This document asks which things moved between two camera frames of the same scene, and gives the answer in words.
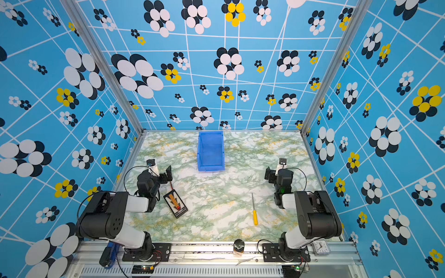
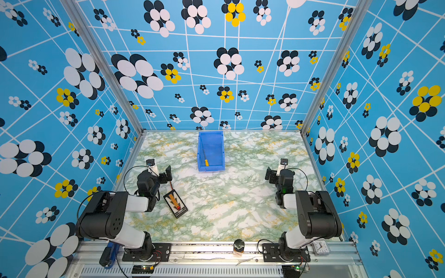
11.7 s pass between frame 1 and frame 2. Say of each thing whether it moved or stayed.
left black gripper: stayed
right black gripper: stayed
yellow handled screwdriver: moved
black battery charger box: stayed
